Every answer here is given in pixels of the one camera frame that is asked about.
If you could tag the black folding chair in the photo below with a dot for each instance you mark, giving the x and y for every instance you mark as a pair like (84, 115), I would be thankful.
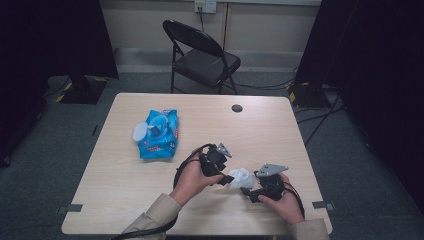
(206, 63)

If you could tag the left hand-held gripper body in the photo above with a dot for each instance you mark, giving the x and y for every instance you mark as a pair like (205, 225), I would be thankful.
(213, 163)

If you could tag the black stand base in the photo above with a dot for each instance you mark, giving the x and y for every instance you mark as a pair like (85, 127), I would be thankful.
(308, 96)
(81, 91)

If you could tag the person's right hand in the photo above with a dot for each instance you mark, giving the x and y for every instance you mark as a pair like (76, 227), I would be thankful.
(290, 206)

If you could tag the white wet wipe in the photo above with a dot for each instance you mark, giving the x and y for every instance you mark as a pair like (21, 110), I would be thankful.
(241, 178)

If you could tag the small black floor strip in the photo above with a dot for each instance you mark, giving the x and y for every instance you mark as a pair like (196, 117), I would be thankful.
(95, 130)

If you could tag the black round table grommet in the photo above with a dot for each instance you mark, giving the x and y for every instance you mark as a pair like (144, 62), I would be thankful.
(237, 108)

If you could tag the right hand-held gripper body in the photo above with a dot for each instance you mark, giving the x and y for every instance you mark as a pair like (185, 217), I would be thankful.
(273, 186)

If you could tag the white wall outlet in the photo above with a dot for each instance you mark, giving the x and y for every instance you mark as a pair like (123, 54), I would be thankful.
(206, 6)

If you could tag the blue wet wipes pack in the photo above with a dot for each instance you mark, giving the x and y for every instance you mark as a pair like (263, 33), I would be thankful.
(160, 143)

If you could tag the black curtain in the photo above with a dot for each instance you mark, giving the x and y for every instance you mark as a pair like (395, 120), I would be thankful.
(50, 50)
(376, 66)

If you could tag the person's left hand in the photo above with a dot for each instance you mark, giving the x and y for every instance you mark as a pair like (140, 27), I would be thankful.
(191, 180)

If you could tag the grey tape strip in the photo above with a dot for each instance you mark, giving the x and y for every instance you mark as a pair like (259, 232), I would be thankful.
(321, 205)
(71, 208)

